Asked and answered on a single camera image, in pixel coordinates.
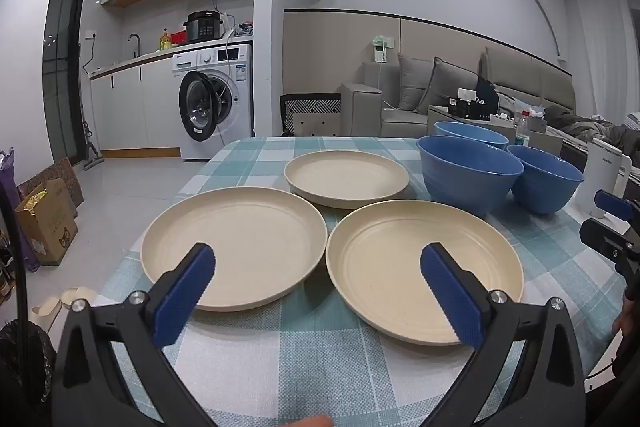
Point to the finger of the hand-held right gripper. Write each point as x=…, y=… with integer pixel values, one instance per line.
x=602, y=239
x=612, y=203

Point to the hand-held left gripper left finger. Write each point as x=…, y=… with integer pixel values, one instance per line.
x=185, y=292

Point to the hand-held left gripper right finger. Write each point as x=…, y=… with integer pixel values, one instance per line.
x=452, y=297

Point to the blue bowl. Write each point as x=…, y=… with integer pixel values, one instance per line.
x=545, y=187
x=470, y=134
x=465, y=177

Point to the cream round plate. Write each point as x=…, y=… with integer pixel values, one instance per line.
x=345, y=177
x=390, y=257
x=235, y=232

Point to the person's right hand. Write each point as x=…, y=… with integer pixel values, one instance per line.
x=622, y=322

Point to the person's left hand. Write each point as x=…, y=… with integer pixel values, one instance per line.
x=310, y=422

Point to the white electric kettle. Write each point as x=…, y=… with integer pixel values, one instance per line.
x=597, y=167

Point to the grey blanket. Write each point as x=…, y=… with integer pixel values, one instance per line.
x=585, y=127

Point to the grey tissue box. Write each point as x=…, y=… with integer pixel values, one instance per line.
x=538, y=126

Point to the cream slipper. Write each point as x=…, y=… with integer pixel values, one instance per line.
x=77, y=294
x=47, y=307

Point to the clear water bottle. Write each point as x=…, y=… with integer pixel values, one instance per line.
x=522, y=132

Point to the teal checkered tablecloth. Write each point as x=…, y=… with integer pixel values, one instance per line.
x=310, y=357

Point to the cardboard box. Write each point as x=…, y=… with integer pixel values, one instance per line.
x=50, y=227

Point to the white curtain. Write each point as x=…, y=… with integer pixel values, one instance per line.
x=600, y=47

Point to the black garment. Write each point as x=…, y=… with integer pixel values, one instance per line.
x=487, y=92

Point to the upright floor cleaner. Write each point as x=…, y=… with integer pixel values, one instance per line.
x=90, y=152

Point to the brown patterned flat cardboard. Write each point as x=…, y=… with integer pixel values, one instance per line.
x=65, y=172

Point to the dark bag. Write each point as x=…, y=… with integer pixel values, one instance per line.
x=30, y=362

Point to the black box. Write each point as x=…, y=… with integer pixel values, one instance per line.
x=470, y=109

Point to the grey side cabinet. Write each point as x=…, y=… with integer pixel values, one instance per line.
x=440, y=122

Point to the white tissue box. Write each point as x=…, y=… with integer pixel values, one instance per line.
x=467, y=94

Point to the white washing machine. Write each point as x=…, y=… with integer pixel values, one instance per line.
x=235, y=107

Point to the white kitchen base cabinet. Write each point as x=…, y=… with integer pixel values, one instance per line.
x=135, y=107

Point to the purple bag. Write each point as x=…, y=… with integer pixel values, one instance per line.
x=10, y=207

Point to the grey cushion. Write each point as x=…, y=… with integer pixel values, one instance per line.
x=407, y=82
x=450, y=82

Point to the grey sofa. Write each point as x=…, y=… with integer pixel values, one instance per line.
x=365, y=107

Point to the black patterned bag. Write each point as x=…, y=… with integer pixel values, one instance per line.
x=310, y=117

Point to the yellow oil bottle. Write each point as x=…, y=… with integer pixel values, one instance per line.
x=164, y=41

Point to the kitchen faucet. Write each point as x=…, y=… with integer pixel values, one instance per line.
x=135, y=44

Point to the red box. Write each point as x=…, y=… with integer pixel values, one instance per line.
x=178, y=39

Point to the dark glass door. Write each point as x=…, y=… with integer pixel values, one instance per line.
x=65, y=57

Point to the black pressure cooker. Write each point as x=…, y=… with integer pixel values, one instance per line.
x=202, y=27

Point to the pile of clothes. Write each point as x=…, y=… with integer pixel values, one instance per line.
x=244, y=30

